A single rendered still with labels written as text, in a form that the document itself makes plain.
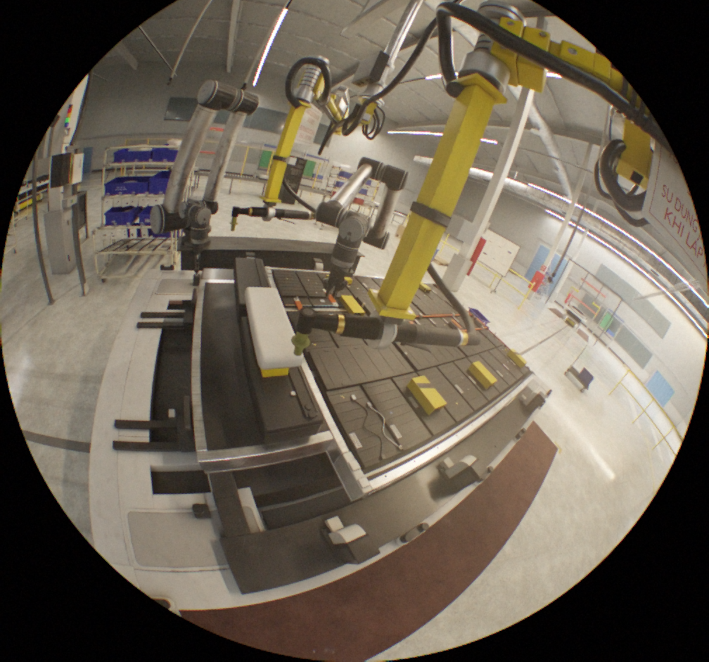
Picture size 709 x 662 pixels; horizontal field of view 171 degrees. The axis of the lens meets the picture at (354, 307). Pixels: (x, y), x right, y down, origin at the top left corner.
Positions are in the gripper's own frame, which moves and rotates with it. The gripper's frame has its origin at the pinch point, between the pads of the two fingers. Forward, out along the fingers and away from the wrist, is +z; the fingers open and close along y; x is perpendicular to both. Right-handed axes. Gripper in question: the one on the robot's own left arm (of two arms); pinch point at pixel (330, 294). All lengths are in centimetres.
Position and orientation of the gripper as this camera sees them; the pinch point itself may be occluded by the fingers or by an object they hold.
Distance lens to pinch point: 115.5
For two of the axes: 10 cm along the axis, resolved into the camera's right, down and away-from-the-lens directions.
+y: -8.4, -0.1, -5.5
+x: 4.5, 5.7, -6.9
